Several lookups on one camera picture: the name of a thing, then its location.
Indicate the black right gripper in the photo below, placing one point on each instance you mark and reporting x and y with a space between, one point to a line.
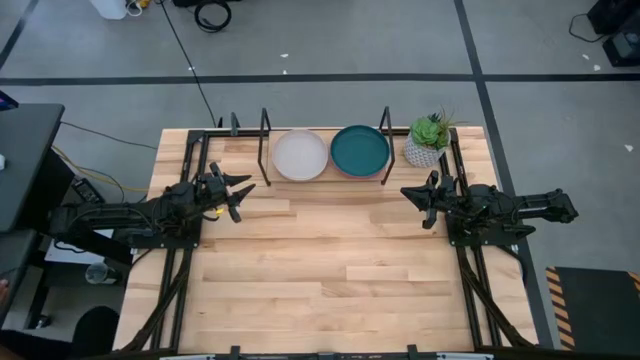
445 197

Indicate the black power adapter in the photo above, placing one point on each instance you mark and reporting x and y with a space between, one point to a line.
87 190

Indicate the black desk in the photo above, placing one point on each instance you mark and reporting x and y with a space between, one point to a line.
25 160

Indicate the black aluminium rig frame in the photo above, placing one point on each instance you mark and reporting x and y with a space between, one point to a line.
245 133

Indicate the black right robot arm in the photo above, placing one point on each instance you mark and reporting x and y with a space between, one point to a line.
530 207

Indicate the black mat with yellow stripes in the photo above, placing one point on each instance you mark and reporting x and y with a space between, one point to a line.
600 310

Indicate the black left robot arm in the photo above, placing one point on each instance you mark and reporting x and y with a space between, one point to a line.
125 215

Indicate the white paper sheet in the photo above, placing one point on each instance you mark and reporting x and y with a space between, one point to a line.
65 252

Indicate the clear glass cup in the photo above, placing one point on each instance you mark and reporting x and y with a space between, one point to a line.
98 273

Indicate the green succulent plant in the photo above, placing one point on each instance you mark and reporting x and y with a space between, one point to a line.
426 131

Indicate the white patterned plant pot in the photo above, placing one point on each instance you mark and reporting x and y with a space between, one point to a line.
420 156

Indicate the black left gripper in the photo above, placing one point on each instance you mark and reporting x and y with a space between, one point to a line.
215 192

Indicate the black equipment case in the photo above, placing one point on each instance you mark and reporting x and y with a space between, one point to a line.
620 45

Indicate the pale grey plate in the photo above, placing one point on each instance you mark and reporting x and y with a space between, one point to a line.
300 155

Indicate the wooden shelf with black brackets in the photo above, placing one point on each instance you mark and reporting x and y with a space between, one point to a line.
272 176

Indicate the white container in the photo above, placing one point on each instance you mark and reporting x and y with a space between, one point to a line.
107 7

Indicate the dark teal plate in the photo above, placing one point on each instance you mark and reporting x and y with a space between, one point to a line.
360 150

